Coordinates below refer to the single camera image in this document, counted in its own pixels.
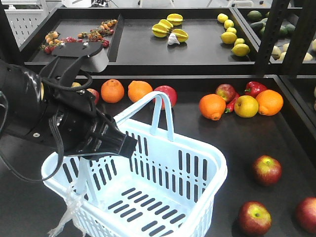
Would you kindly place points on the red chili pepper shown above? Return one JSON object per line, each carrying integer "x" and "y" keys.
{"x": 231, "y": 105}

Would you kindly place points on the orange middle right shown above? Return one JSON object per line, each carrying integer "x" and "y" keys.
{"x": 138, "y": 89}

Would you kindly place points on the orange middle left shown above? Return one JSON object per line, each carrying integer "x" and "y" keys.
{"x": 112, "y": 91}

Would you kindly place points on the light blue plastic basket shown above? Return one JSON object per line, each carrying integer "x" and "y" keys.
{"x": 166, "y": 188}

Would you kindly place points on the red apple near front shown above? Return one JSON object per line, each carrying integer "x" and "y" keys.
{"x": 254, "y": 219}

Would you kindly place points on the black shelf upright post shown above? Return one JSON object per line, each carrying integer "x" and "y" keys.
{"x": 277, "y": 12}

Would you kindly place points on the small red apple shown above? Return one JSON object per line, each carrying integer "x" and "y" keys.
{"x": 95, "y": 93}

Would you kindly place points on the red yellow apple right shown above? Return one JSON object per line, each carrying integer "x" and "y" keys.
{"x": 266, "y": 170}

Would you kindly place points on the black wooden display stand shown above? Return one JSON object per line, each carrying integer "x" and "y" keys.
{"x": 194, "y": 69}

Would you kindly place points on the orange with navel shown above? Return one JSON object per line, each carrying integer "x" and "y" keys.
{"x": 212, "y": 106}

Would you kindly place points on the red bell pepper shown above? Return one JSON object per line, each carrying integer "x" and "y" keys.
{"x": 253, "y": 88}

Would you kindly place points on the red yellow apple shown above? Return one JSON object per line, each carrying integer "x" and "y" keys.
{"x": 305, "y": 214}
{"x": 266, "y": 170}

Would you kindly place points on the white garlic bulb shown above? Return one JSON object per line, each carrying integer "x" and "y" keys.
{"x": 172, "y": 39}

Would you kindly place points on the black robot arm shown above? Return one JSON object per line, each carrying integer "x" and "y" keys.
{"x": 17, "y": 79}

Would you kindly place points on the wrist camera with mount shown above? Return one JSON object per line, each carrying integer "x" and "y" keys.
{"x": 72, "y": 58}

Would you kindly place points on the large orange right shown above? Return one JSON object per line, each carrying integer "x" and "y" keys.
{"x": 270, "y": 102}

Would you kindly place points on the red yellow apple left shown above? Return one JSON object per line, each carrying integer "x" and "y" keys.
{"x": 305, "y": 214}

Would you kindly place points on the red apple beside oranges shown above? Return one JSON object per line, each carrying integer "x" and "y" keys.
{"x": 170, "y": 92}

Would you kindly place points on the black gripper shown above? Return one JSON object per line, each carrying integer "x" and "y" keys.
{"x": 84, "y": 131}

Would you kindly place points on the dark red apple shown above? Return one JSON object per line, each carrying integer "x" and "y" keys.
{"x": 226, "y": 91}

